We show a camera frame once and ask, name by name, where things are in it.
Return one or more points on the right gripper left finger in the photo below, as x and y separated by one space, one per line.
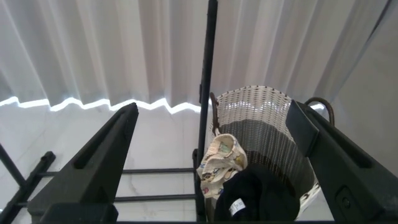
87 183

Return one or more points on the black garment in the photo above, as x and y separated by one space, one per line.
264 193

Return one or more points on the cream printed garment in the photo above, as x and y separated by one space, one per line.
217 161

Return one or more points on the white curtain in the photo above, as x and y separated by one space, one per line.
124 46

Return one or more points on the black clothes rack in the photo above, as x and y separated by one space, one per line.
207 62

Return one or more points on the white laundry basket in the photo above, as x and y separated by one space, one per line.
258 109

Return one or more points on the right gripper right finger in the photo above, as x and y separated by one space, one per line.
367 193

